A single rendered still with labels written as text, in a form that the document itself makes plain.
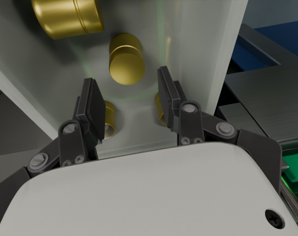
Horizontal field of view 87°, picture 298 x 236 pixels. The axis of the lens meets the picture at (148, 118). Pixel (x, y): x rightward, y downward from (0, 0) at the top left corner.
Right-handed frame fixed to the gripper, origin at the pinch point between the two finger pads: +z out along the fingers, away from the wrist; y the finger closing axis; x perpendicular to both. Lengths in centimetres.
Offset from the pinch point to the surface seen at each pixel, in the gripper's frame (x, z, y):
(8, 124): -39, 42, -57
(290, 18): -7.2, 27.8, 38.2
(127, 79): -0.9, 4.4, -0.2
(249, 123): -6.7, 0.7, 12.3
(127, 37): 1.6, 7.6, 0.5
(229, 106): -6.8, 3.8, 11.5
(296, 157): -8.5, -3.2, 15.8
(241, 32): -6.9, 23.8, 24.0
